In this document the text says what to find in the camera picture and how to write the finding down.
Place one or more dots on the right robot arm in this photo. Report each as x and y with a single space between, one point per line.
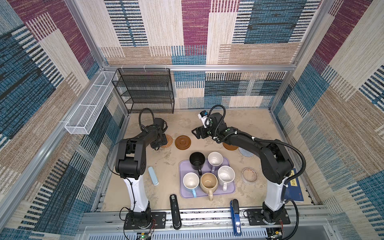
275 161

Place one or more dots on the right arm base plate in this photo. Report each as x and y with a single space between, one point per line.
259 217

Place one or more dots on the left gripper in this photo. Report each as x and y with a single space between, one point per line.
164 141

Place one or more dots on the woven rattan round coaster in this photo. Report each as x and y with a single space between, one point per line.
169 142

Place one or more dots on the brown wooden round coaster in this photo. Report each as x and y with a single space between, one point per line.
183 142

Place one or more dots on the light blue case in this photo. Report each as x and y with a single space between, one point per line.
153 176

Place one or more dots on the black mug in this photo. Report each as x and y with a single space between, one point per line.
197 161

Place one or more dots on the black wire mesh shelf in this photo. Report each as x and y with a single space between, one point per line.
145 88

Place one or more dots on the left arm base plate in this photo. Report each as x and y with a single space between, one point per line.
136 221

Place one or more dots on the beige mug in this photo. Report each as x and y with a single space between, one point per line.
209 184

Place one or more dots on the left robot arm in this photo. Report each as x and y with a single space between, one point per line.
131 161

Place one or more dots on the dark blue booklet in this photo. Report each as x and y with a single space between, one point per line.
294 191

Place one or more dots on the white wire wall basket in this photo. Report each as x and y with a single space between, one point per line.
87 112

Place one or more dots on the white mug blue handle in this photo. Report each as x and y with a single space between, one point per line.
191 181

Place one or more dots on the grey-blue knitted round coaster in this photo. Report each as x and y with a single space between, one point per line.
245 153

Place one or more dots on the black stapler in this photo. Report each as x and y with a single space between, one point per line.
175 211

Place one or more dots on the white mug purple outside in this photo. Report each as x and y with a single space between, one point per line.
215 160

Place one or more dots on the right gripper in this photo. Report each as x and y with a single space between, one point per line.
201 129

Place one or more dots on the blue stapler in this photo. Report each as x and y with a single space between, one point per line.
235 216

